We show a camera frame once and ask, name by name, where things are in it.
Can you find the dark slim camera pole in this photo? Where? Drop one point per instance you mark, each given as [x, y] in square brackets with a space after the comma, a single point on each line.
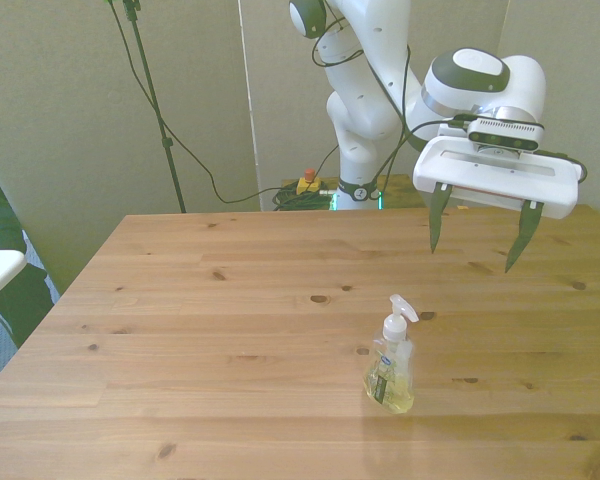
[152, 95]

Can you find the yellow emergency stop button box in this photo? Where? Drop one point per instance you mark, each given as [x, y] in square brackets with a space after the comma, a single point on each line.
[307, 186]

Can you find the clear hand sanitizer pump bottle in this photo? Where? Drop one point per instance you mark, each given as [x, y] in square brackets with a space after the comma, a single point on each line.
[387, 385]

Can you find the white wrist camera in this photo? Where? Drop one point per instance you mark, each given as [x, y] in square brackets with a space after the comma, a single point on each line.
[505, 135]

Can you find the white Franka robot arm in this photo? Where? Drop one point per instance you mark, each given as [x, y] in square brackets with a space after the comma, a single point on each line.
[360, 75]

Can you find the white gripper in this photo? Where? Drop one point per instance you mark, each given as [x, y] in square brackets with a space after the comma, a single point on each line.
[505, 185]

